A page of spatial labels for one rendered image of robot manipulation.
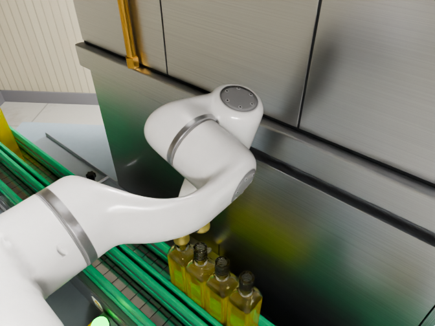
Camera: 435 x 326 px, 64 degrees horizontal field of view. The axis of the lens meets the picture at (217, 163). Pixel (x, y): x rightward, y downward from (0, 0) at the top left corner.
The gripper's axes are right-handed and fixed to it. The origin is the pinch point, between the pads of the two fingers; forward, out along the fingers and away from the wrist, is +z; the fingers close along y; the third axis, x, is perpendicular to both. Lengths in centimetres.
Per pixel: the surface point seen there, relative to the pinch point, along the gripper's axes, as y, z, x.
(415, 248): -12.4, -14.2, 30.1
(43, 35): -101, 129, -252
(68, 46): -112, 134, -234
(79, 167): -11, 55, -61
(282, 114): -15.2, -18.2, 1.2
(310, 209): -12.2, -6.4, 14.6
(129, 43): -13.1, -11.8, -36.3
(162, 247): -3.2, 33.2, -10.0
